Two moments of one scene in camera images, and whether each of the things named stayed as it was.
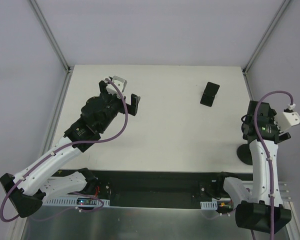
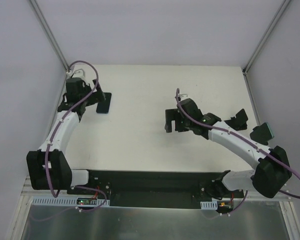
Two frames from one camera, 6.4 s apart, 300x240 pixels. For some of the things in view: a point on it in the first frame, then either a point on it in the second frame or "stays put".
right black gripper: x=283 y=136 → x=176 y=120
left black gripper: x=121 y=100 → x=96 y=96
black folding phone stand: x=209 y=94 → x=238 y=123
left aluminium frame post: x=50 y=36 stays put
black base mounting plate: x=159 y=189 stays put
